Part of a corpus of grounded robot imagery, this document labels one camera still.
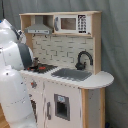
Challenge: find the small steel pot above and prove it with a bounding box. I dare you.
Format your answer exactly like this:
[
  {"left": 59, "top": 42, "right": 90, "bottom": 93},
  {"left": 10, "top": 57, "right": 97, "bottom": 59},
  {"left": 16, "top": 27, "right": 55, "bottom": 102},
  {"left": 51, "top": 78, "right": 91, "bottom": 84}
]
[{"left": 32, "top": 57, "right": 39, "bottom": 68}]

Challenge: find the grey toy sink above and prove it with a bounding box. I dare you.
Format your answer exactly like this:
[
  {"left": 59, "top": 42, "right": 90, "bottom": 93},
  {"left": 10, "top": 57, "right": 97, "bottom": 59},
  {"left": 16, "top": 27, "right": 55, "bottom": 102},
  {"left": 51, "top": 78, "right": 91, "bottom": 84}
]
[{"left": 52, "top": 68, "right": 92, "bottom": 81}]

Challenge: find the black toy faucet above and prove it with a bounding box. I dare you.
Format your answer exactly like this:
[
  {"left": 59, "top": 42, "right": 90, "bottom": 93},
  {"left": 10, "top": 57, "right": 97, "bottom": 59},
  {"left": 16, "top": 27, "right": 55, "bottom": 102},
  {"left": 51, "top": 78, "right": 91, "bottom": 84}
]
[{"left": 75, "top": 51, "right": 93, "bottom": 70}]

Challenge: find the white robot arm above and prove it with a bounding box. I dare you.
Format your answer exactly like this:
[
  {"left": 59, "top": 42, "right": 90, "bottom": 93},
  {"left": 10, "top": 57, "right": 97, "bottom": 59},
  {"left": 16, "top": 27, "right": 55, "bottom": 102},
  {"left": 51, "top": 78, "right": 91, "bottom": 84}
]
[{"left": 0, "top": 19, "right": 37, "bottom": 128}]

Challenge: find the oven door with window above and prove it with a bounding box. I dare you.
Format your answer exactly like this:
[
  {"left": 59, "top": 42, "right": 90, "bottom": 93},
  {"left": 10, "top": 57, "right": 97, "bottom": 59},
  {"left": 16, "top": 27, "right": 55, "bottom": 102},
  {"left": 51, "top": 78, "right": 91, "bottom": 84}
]
[{"left": 31, "top": 99, "right": 38, "bottom": 123}]

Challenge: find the wooden toy kitchen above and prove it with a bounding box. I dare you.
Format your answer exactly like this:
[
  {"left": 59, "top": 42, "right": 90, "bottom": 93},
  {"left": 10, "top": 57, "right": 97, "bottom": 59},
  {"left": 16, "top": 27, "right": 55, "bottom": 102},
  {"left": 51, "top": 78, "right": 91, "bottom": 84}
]
[{"left": 20, "top": 11, "right": 114, "bottom": 128}]

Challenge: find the cabinet door with dispenser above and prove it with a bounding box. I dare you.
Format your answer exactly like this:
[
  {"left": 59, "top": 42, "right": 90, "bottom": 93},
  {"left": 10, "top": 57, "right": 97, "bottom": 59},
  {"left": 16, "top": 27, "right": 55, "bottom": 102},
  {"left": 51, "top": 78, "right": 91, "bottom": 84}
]
[{"left": 45, "top": 82, "right": 82, "bottom": 128}]

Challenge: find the black stove top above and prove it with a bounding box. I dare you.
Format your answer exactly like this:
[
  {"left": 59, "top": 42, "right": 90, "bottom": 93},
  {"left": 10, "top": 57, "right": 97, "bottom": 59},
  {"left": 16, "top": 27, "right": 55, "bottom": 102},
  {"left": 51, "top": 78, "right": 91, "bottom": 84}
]
[{"left": 28, "top": 63, "right": 55, "bottom": 74}]

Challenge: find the right red stove knob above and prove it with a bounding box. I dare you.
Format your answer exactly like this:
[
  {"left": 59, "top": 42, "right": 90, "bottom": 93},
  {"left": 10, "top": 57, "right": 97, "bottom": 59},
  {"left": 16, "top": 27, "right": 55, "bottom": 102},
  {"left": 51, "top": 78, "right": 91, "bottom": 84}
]
[{"left": 31, "top": 81, "right": 37, "bottom": 88}]

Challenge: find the white microwave door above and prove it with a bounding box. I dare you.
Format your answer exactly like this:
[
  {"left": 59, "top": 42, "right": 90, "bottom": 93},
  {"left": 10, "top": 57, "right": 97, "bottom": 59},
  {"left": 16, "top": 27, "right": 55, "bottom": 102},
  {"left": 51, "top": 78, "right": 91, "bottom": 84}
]
[{"left": 54, "top": 14, "right": 91, "bottom": 34}]

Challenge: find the grey range hood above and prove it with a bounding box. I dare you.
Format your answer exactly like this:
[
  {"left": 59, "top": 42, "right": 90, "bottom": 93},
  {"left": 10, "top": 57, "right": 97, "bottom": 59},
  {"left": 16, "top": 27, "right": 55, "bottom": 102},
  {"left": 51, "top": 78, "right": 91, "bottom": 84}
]
[{"left": 24, "top": 16, "right": 52, "bottom": 35}]

